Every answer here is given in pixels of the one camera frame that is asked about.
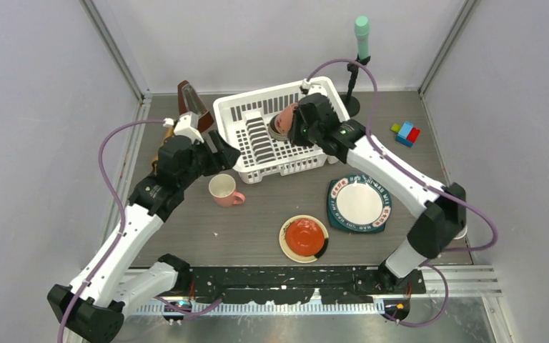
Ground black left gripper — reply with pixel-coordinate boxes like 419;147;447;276
179;130;239;189

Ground large pink mug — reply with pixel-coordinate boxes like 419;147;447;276
208;174;246;207

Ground small pink cup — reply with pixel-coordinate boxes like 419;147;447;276
274;103;297;134

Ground white plastic dish rack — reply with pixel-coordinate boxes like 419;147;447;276
213;81;338;184

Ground white round plate with lettering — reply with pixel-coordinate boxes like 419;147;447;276
333;175;393;231

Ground black patterned ceramic bowl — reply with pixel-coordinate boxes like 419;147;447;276
267;112;293;141

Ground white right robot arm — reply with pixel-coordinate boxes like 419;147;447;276
287;94;466;294

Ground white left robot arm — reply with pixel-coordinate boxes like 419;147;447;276
47;131;241;342

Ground black microphone stand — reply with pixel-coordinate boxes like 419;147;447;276
340;63;360;117

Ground wooden pestle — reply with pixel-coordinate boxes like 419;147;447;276
150;127;174;172

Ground brown wooden metronome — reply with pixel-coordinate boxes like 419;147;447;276
177;80;214;133

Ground colourful toy blocks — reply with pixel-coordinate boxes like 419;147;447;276
391;121;421;147

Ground mint green microphone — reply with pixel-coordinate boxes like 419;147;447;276
354;16;370;60

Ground red and cream saucer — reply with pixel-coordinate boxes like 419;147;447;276
279;215;330;264

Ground teal square plate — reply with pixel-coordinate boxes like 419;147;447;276
326;176;393;234

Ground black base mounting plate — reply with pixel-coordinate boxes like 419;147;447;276
165;265;426;304

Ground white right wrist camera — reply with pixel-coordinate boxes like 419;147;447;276
300;79;323;96

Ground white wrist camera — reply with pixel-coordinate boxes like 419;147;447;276
163;111;204;143
300;79;323;96

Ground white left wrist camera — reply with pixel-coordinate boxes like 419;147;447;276
163;111;204;143

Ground slotted white cable duct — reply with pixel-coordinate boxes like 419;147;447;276
132;299;385;316

